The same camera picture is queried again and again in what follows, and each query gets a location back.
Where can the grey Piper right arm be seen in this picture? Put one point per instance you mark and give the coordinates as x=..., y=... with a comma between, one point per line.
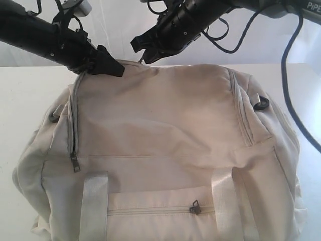
x=309, y=10

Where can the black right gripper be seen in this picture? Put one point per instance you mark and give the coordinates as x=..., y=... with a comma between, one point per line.
x=179, y=26

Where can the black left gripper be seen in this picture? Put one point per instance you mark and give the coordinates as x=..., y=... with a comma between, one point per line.
x=74, y=50

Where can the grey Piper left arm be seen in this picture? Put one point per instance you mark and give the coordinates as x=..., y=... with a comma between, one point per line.
x=23, y=29

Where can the white fabric duffel bag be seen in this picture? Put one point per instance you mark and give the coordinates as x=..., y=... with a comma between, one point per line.
x=179, y=153

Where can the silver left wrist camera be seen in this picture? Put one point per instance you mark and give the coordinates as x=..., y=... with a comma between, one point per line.
x=79, y=8

